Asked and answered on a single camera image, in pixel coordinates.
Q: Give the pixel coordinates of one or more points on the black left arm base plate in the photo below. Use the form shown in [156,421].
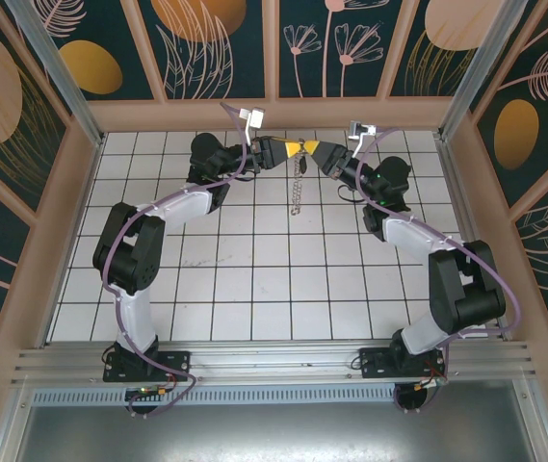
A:
[177,366]

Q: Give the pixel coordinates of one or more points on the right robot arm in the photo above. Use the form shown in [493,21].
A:
[413,231]

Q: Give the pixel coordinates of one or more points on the aluminium frame post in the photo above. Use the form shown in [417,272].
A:
[483,72]
[61,77]

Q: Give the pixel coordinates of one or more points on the aluminium side rail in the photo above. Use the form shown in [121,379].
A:
[457,192]

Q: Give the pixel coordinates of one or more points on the grey metal sheet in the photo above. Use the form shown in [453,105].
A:
[273,433]

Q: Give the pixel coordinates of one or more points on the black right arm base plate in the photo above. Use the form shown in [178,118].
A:
[374,363]

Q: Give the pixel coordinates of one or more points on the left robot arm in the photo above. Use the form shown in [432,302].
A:
[177,207]

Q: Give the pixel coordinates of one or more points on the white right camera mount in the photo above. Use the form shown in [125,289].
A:
[364,142]

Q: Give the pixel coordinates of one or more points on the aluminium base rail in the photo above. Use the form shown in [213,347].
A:
[273,358]

